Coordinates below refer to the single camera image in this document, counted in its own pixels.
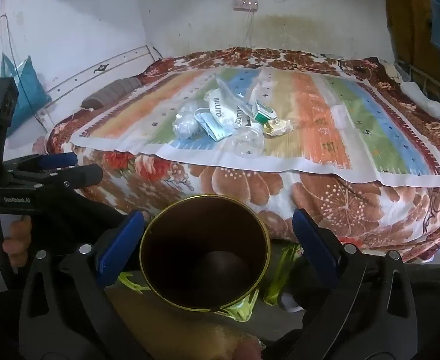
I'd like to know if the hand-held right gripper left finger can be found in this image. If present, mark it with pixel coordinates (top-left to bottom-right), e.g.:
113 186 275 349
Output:
18 210 153 360

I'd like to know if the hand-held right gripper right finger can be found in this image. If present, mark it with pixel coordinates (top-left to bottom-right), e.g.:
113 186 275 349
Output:
291 208 419 360

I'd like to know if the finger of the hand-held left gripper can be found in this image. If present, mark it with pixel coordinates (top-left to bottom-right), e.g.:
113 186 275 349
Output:
12 163 104 193
3 152 79 173

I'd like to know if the brown gold-rimmed bin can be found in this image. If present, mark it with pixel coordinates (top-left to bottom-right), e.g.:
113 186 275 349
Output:
139 194 271 313

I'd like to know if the clear plastic bag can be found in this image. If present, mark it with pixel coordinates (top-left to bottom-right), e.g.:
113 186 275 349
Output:
172 105 200 138

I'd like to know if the yellow clear plastic wrapper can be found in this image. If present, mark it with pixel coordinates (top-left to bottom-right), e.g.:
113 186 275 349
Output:
263 118 293 136

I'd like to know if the blue face mask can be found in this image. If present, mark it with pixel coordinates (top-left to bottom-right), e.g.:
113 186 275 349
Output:
195 109 236 142

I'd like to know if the person's left hand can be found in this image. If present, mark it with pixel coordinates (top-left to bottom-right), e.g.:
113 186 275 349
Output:
0 218 32 267

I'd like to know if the neon green fabric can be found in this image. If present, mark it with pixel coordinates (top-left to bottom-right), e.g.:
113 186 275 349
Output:
117 270 260 323
263 244 304 307

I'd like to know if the teal bag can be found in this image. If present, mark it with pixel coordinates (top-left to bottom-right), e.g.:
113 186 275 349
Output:
1 53 52 136

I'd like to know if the brown floral blanket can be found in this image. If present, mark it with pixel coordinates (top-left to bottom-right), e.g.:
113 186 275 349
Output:
46 47 440 263

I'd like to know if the white bed headboard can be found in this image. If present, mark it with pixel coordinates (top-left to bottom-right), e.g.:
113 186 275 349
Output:
36 43 163 121

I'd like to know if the striped colourful mat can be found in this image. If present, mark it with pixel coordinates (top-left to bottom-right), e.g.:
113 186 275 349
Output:
70 64 440 187

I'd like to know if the clear plastic cup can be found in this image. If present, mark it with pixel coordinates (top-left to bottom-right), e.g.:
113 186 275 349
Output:
232 125 266 157

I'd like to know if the green and white box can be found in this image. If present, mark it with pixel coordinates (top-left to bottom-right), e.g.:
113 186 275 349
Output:
251 99 278 123

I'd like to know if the white printed packet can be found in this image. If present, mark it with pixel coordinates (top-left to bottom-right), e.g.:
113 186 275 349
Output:
205 88 239 128
233 104 255 129

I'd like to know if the white pillow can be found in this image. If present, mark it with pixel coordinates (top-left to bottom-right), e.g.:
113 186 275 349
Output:
402 80 440 119

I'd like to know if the metal rack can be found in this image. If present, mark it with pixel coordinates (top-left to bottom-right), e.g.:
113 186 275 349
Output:
398 60 440 106

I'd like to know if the white cable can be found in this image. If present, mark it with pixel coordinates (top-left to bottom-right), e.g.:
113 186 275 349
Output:
242 9 257 50

